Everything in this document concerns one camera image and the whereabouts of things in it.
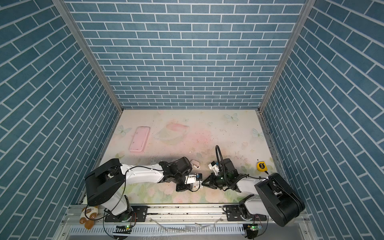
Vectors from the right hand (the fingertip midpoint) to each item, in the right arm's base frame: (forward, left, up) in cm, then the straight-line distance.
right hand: (201, 183), depth 82 cm
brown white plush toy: (-20, +53, +2) cm, 57 cm away
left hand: (-1, +6, -2) cm, 6 cm away
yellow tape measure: (+13, -36, -1) cm, 38 cm away
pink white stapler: (+9, +4, +4) cm, 11 cm away
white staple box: (-1, +2, -1) cm, 2 cm away
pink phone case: (+22, +44, +1) cm, 49 cm away
